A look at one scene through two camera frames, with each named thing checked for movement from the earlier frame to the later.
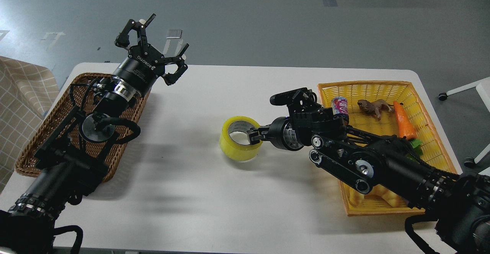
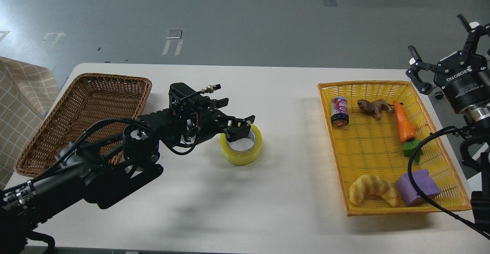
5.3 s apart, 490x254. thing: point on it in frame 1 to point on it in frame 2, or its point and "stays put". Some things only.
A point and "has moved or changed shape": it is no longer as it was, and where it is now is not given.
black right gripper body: x=283 y=135 to x=464 y=77
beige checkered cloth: x=27 y=90 stays put
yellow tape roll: x=234 y=151 has moved or changed shape
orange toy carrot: x=406 y=130 stays put
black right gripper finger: x=255 y=138 to x=416 y=64
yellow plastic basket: x=434 y=150 stays put
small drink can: x=340 y=105 stays put
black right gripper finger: x=254 y=132 to x=474 y=31
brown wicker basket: x=69 y=101 stays put
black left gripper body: x=139 y=69 to x=210 y=121
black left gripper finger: x=122 y=40 to x=231 y=121
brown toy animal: x=375 y=107 stays put
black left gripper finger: x=170 y=79 to x=239 y=131
